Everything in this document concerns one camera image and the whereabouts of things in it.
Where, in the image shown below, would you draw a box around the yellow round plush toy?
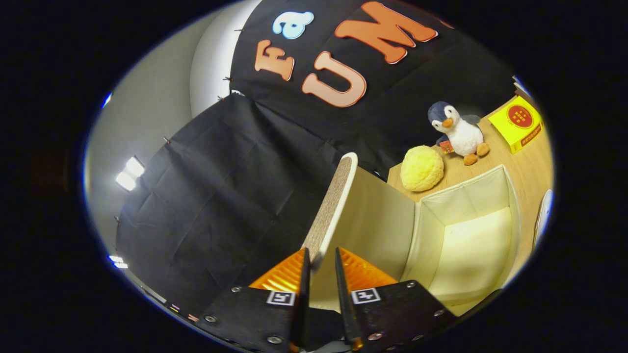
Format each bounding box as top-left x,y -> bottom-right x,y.
400,145 -> 445,192

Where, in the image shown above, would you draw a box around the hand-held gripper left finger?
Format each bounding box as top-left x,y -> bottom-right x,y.
201,248 -> 311,353

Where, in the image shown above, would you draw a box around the beige fabric storage box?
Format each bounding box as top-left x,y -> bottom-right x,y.
300,152 -> 522,317

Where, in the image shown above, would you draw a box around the penguin plush toy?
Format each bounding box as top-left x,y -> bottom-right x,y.
427,101 -> 490,166

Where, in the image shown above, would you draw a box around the yellow flat box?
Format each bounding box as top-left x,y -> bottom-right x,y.
488,96 -> 544,154

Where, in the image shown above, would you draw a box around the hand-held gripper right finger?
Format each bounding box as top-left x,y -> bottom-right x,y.
335,248 -> 457,353

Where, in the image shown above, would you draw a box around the black backdrop cloth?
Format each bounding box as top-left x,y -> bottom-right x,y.
115,0 -> 516,314

